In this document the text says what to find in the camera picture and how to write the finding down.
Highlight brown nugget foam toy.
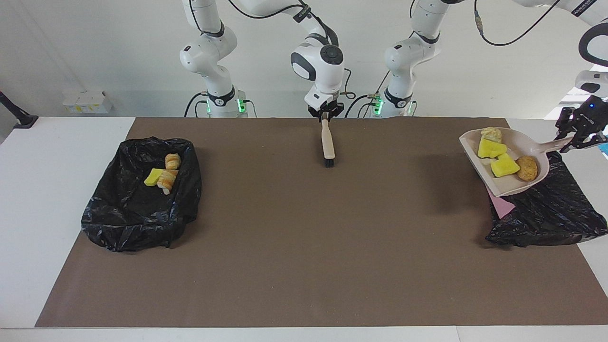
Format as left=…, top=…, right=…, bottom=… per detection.
left=516, top=155, right=539, bottom=182

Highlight pink flat board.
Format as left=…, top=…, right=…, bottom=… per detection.
left=489, top=192, right=516, bottom=219

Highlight white wall socket boxes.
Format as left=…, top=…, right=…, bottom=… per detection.
left=62, top=90, right=114, bottom=114

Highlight black base power cable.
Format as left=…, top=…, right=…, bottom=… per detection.
left=184, top=92, right=209, bottom=118
left=344, top=94, right=380, bottom=118

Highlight beige hand brush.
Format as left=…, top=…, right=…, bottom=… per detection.
left=321, top=118, right=336, bottom=168

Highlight black bag bin with board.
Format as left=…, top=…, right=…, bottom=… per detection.
left=484, top=142, right=608, bottom=248

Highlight beige plastic dustpan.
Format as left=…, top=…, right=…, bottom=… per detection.
left=458, top=127, right=575, bottom=198

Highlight black camera stand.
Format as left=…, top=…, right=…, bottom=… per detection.
left=0, top=90, right=38, bottom=130

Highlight black trash bag bin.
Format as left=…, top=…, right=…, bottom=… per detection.
left=81, top=137, right=202, bottom=252

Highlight orange striped roll toy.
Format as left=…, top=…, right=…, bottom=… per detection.
left=157, top=170, right=179, bottom=195

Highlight brown table mat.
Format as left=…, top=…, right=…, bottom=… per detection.
left=35, top=117, right=608, bottom=328

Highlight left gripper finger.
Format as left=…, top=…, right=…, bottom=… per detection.
left=570, top=133, right=608, bottom=154
left=555, top=108, right=578, bottom=140

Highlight notched yellow sponge piece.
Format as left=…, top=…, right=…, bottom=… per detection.
left=490, top=153, right=521, bottom=178

